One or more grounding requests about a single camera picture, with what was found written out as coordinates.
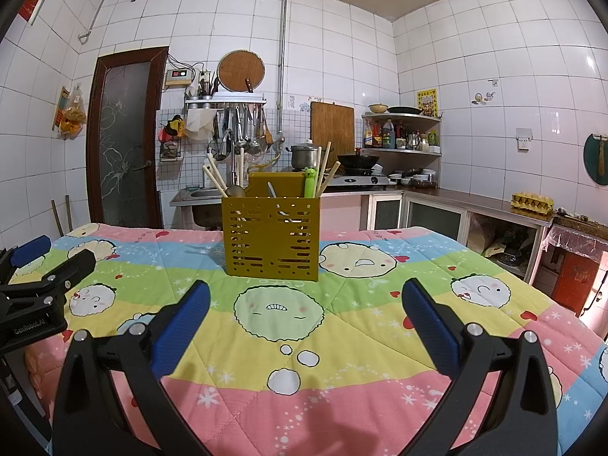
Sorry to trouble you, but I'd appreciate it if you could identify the dark wooden glass door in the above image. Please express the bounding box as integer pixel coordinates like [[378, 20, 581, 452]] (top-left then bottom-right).
[[85, 46, 170, 230]]

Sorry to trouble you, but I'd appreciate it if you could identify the round wooden cutting board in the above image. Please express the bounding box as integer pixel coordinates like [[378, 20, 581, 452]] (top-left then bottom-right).
[[217, 50, 266, 92]]

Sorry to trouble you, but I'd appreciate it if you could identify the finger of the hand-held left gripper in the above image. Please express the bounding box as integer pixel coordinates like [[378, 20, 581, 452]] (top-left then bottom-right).
[[0, 235, 52, 276], [0, 248, 98, 306]]

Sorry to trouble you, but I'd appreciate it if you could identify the gas stove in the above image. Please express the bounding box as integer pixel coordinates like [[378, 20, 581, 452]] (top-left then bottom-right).
[[328, 171, 395, 191]]

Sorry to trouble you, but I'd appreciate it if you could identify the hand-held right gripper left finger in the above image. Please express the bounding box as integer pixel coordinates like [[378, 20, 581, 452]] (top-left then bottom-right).
[[52, 280, 212, 456]]

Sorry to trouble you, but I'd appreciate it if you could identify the metal wall rack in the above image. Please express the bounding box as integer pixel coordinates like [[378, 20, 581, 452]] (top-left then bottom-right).
[[184, 92, 268, 110]]

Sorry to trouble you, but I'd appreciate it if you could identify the colourful cartoon printed blanket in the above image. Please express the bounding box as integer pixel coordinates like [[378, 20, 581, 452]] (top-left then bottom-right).
[[21, 222, 608, 456]]

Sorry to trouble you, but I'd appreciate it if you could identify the rectangular wooden cutting board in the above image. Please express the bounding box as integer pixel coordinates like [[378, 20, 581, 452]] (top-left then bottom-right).
[[310, 101, 356, 155]]

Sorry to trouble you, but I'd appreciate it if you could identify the metal wall pipe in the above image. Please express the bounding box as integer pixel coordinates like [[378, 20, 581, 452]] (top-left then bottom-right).
[[78, 0, 290, 105]]

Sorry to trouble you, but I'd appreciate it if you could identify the steel pot with lid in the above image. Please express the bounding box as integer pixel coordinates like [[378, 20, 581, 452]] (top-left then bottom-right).
[[287, 140, 321, 171]]

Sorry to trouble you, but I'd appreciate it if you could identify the yellow egg carton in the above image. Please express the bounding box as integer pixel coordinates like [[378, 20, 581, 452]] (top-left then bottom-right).
[[510, 191, 556, 214]]

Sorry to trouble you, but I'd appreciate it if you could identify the side table with lace cloth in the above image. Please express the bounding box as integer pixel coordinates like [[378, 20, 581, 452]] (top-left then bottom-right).
[[541, 214, 608, 317]]

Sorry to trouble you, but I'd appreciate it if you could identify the gold perforated utensil holder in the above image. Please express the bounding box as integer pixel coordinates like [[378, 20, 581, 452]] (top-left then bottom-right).
[[222, 172, 320, 282]]

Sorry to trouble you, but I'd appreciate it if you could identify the kitchen counter cabinet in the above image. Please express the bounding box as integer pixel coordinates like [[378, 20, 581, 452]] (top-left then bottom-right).
[[361, 185, 556, 286]]

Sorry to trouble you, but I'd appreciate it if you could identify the yellow hanging plastic bag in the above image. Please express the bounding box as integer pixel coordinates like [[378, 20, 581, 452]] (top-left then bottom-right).
[[59, 84, 89, 139]]

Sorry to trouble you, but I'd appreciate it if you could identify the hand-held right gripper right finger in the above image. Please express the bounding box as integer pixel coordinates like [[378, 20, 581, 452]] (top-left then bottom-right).
[[401, 278, 559, 456]]

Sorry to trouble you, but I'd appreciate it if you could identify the steel kitchen sink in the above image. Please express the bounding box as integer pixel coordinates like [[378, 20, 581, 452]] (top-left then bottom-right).
[[170, 187, 224, 226]]

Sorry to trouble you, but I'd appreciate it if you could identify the black wok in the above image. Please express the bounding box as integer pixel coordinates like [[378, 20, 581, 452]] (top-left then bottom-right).
[[336, 149, 381, 172]]

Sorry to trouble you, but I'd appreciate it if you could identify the round dark green wall hanging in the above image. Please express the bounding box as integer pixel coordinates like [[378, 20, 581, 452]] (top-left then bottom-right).
[[584, 134, 608, 182]]

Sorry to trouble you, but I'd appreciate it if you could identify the white wall controller box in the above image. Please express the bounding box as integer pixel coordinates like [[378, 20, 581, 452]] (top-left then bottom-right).
[[164, 67, 196, 89]]

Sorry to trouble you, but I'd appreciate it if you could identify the row of condiment bottles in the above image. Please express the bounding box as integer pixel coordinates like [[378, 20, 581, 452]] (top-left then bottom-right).
[[363, 119, 440, 150]]

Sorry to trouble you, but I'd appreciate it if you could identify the white corner shelf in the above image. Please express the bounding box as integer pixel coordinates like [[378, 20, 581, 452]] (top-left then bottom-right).
[[361, 111, 442, 157]]

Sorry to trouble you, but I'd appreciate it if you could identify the pair of leaning sticks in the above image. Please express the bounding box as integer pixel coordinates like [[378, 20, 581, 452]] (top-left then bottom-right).
[[51, 195, 74, 238]]

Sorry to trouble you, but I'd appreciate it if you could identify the white hanging cloth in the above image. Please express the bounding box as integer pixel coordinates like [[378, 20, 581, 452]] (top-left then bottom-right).
[[184, 108, 217, 141]]

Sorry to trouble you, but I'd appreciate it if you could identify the orange hanging card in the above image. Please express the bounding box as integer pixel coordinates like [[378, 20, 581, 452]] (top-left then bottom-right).
[[52, 86, 70, 131]]

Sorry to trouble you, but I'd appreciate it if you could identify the row of hanging kitchen utensils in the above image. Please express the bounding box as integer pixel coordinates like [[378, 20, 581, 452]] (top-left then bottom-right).
[[211, 104, 276, 160]]

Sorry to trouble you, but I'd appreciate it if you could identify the pile of bowls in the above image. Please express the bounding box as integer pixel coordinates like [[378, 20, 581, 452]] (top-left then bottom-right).
[[389, 167, 438, 188]]

